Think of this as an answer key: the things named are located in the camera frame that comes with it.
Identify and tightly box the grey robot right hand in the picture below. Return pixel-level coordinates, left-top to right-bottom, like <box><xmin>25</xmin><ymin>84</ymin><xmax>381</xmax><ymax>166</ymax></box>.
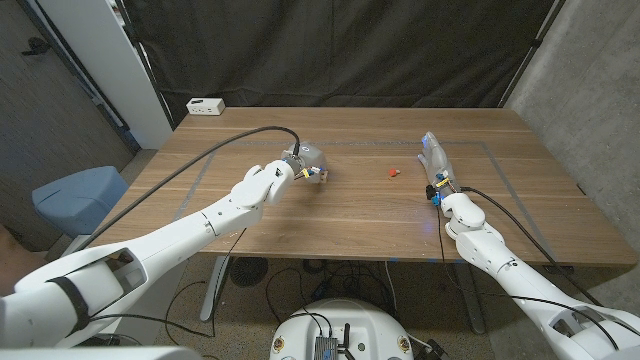
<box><xmin>417</xmin><ymin>131</ymin><xmax>459</xmax><ymax>189</ymax></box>

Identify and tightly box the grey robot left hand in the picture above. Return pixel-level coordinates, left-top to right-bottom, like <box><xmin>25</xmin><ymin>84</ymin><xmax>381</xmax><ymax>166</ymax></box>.
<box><xmin>279</xmin><ymin>142</ymin><xmax>329</xmax><ymax>185</ymax></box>

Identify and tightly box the black backdrop curtain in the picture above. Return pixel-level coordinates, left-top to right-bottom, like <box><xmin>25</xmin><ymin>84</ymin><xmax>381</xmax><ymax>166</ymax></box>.
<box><xmin>122</xmin><ymin>0</ymin><xmax>569</xmax><ymax>126</ymax></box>

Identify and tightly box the white power strip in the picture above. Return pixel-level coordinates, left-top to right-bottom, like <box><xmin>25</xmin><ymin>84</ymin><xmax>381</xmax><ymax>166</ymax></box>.
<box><xmin>185</xmin><ymin>97</ymin><xmax>226</xmax><ymax>117</ymax></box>

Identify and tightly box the round black floor fan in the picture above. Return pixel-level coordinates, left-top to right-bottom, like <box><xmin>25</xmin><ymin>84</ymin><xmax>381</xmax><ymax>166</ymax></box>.
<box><xmin>228</xmin><ymin>256</ymin><xmax>269</xmax><ymax>288</ymax></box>

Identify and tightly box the grey table leg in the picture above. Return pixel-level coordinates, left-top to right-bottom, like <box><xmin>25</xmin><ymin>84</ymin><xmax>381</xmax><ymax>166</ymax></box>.
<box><xmin>452</xmin><ymin>263</ymin><xmax>487</xmax><ymax>335</ymax></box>
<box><xmin>199</xmin><ymin>255</ymin><xmax>231</xmax><ymax>323</ymax></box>

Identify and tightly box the black backdrop stand pole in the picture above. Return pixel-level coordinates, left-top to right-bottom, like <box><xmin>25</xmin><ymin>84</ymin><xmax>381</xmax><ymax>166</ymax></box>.
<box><xmin>498</xmin><ymin>0</ymin><xmax>569</xmax><ymax>108</ymax></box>
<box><xmin>113</xmin><ymin>0</ymin><xmax>177</xmax><ymax>131</ymax></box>

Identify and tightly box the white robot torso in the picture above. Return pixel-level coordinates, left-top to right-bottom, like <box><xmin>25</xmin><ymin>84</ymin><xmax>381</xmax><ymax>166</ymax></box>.
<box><xmin>269</xmin><ymin>298</ymin><xmax>415</xmax><ymax>360</ymax></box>

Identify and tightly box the black antenna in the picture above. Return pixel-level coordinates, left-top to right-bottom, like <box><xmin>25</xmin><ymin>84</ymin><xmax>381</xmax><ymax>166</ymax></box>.
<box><xmin>337</xmin><ymin>323</ymin><xmax>354</xmax><ymax>360</ymax></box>

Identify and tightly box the grey electronics box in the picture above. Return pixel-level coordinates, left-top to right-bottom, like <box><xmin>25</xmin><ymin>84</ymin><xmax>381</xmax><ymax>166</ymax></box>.
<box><xmin>313</xmin><ymin>335</ymin><xmax>340</xmax><ymax>360</ymax></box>

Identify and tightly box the blue-grey stool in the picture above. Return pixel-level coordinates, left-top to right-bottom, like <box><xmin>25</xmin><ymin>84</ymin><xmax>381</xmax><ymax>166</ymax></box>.
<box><xmin>32</xmin><ymin>165</ymin><xmax>130</xmax><ymax>239</ymax></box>

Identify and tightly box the person's bare leg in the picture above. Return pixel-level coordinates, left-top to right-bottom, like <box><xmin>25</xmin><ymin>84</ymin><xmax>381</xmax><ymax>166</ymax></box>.
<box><xmin>0</xmin><ymin>224</ymin><xmax>56</xmax><ymax>296</ymax></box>

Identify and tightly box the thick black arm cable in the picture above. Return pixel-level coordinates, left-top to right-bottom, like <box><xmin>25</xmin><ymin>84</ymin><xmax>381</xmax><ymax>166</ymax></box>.
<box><xmin>458</xmin><ymin>186</ymin><xmax>605</xmax><ymax>307</ymax></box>
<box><xmin>77</xmin><ymin>125</ymin><xmax>302</xmax><ymax>251</ymax></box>

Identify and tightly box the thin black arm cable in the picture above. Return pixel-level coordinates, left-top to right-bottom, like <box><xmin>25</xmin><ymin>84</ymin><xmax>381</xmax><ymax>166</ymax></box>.
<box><xmin>435</xmin><ymin>202</ymin><xmax>621</xmax><ymax>351</ymax></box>
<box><xmin>89</xmin><ymin>227</ymin><xmax>249</xmax><ymax>339</ymax></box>

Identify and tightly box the white floor cable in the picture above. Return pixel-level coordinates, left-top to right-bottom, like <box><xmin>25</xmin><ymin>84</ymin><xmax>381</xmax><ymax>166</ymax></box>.
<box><xmin>383</xmin><ymin>260</ymin><xmax>400</xmax><ymax>314</ymax></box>

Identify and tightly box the black floor cable loop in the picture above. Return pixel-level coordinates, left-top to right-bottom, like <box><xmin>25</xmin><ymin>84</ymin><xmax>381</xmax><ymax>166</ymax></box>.
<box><xmin>264</xmin><ymin>259</ymin><xmax>396</xmax><ymax>326</ymax></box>

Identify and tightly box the black door handle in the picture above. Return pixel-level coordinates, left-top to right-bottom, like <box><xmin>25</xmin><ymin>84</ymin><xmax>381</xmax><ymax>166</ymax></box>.
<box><xmin>20</xmin><ymin>37</ymin><xmax>50</xmax><ymax>56</ymax></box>

